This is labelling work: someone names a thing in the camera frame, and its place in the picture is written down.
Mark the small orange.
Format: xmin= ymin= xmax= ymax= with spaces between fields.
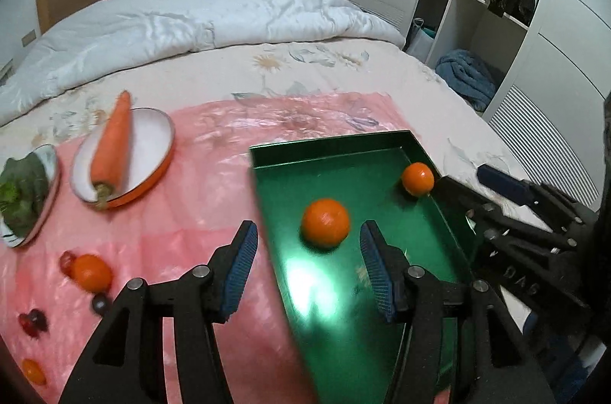
xmin=21 ymin=359 xmax=47 ymax=386
xmin=401 ymin=162 xmax=435 ymax=198
xmin=73 ymin=254 xmax=114 ymax=294

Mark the dark plum pair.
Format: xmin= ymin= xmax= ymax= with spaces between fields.
xmin=28 ymin=309 xmax=48 ymax=331

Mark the red fruit pair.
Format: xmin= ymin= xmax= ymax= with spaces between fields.
xmin=18 ymin=313 xmax=38 ymax=338

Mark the large orange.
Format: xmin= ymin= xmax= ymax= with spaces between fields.
xmin=300 ymin=198 xmax=351 ymax=249

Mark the pink plastic sheet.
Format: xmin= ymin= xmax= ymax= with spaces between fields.
xmin=1 ymin=93 xmax=410 ymax=403

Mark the green rectangular tray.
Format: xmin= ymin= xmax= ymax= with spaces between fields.
xmin=251 ymin=130 xmax=472 ymax=403

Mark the blue folded blanket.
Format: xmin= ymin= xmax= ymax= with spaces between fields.
xmin=435 ymin=49 xmax=497 ymax=112

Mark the orange carrot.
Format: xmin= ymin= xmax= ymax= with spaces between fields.
xmin=89 ymin=90 xmax=131 ymax=210

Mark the white patterned plate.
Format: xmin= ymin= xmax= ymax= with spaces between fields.
xmin=1 ymin=144 xmax=61 ymax=249

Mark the orange rimmed white plate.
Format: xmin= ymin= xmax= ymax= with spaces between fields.
xmin=70 ymin=107 xmax=175 ymax=208

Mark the white duvet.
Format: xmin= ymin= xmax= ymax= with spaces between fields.
xmin=1 ymin=0 xmax=405 ymax=124

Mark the left wall socket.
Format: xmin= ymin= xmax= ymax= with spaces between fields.
xmin=21 ymin=30 xmax=37 ymax=47

